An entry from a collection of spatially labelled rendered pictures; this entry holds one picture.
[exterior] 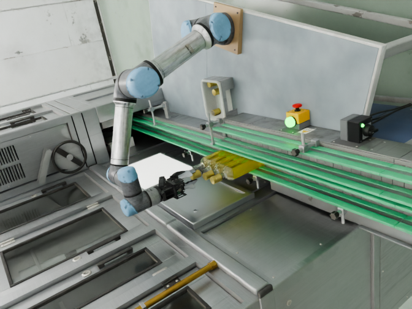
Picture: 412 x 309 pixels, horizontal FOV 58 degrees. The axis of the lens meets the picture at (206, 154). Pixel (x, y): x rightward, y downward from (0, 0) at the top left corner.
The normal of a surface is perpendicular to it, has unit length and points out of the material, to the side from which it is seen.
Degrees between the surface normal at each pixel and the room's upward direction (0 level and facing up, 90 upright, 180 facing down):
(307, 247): 90
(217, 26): 97
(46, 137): 90
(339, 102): 0
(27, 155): 90
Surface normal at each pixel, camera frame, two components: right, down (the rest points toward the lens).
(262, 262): -0.17, -0.92
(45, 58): 0.57, 0.22
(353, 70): -0.80, 0.34
